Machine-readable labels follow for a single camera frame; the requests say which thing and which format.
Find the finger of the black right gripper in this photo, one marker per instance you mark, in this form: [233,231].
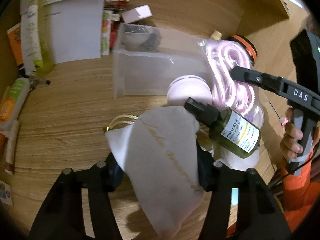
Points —
[298,96]

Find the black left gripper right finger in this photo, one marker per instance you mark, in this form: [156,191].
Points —
[259,215]

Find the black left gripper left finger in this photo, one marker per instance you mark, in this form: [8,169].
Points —
[61,214]

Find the green pump bottle white label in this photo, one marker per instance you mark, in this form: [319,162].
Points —
[228,128]

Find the white drawstring pouch gold text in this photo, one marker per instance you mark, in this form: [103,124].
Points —
[159,155]

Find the right hand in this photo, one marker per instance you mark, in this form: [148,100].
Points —
[289,145]

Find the white jar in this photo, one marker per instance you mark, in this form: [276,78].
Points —
[235,162]

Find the black orange zip case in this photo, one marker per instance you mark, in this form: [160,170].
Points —
[247,45]

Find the cream lotion bottle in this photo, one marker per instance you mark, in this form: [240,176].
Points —
[216,35]

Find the round pink white case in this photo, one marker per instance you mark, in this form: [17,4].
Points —
[188,86]

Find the orange fruit tube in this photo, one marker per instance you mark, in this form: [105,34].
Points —
[13,102]

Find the clear plastic storage bin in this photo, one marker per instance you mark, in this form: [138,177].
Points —
[151,73]

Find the small pink white box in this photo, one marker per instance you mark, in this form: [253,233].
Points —
[136,14]

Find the tall yellow green spray bottle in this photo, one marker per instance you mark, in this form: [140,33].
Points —
[34,38]

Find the small bowl of trinkets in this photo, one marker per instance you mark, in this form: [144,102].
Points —
[137,37]

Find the orange booklet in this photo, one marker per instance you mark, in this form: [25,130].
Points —
[14,35]

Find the stack of books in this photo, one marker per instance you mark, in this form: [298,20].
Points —
[116,5]

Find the fruit pattern book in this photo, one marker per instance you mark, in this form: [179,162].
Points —
[106,31]

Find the white folder with papers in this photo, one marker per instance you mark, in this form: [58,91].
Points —
[75,30]

